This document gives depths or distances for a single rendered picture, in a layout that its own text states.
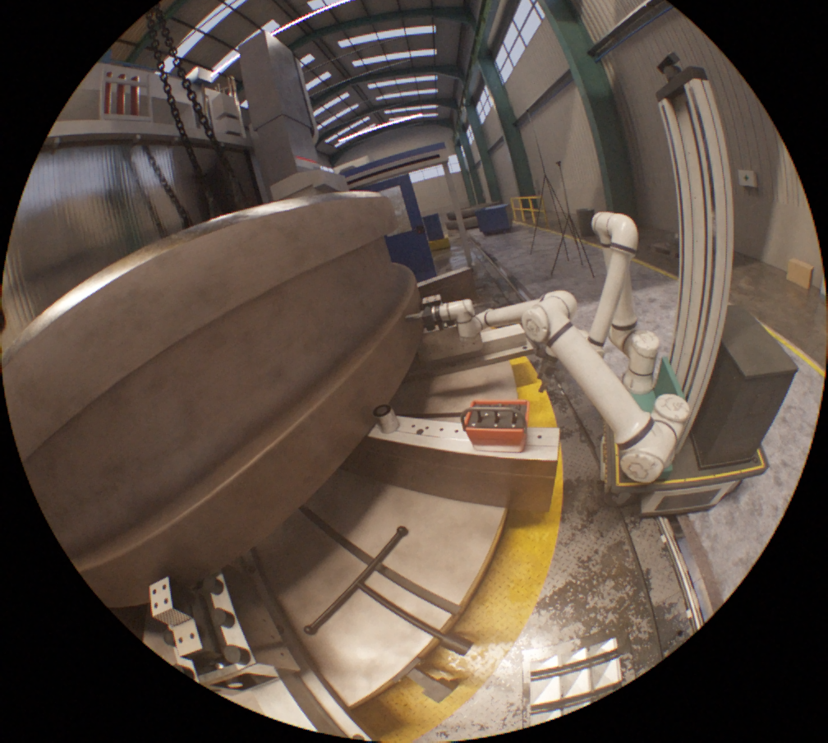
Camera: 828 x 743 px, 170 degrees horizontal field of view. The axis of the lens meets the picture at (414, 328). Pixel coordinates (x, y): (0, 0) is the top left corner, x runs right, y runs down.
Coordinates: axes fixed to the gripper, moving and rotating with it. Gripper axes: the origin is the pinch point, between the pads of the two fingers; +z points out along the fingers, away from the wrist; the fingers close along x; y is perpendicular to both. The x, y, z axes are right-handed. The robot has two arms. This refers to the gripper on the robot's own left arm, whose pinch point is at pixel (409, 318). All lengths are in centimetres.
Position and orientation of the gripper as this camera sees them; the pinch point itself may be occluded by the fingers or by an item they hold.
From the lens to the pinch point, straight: 147.3
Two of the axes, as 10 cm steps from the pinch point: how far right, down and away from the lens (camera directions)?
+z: -9.4, 1.5, 3.0
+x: -2.0, 4.5, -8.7
